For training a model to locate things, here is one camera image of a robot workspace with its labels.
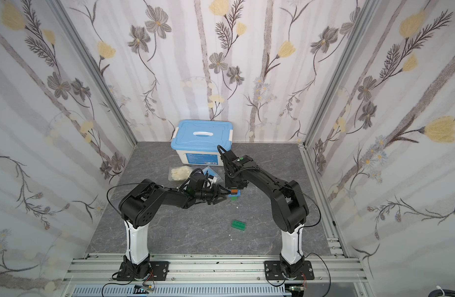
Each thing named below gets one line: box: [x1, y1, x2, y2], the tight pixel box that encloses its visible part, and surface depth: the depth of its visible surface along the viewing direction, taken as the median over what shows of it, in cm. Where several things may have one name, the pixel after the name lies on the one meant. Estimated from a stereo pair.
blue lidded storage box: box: [170, 119, 234, 166], surface depth 104 cm
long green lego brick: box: [231, 219, 247, 231], surface depth 88 cm
